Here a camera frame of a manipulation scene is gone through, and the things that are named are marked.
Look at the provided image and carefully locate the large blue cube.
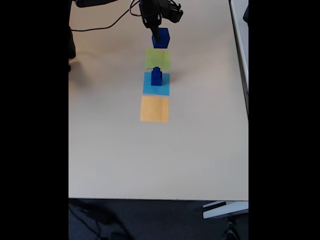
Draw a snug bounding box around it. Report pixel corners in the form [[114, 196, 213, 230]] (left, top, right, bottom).
[[151, 27, 171, 49]]

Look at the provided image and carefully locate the medium blue cube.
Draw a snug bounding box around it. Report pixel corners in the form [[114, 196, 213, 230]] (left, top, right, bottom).
[[150, 70, 163, 87]]

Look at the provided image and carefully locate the green paper square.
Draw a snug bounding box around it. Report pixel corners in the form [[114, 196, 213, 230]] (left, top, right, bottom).
[[144, 48, 172, 70]]

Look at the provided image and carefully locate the light blue paper square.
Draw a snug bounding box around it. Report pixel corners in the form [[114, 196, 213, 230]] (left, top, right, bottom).
[[142, 71, 171, 97]]

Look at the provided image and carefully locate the orange paper square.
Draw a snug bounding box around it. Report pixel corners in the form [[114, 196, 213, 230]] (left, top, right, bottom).
[[139, 96, 170, 123]]

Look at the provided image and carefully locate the white side desk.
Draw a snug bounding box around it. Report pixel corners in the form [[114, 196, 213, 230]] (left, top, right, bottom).
[[229, 0, 249, 121]]

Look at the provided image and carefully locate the white table leg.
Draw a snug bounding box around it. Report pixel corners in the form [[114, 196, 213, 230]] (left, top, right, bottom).
[[202, 200, 249, 220]]

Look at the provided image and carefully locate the black camera box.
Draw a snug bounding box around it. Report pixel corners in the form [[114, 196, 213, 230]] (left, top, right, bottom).
[[161, 0, 184, 24]]

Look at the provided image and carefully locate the long black cable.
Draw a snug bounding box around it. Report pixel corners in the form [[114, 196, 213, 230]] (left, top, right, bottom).
[[70, 0, 145, 32]]

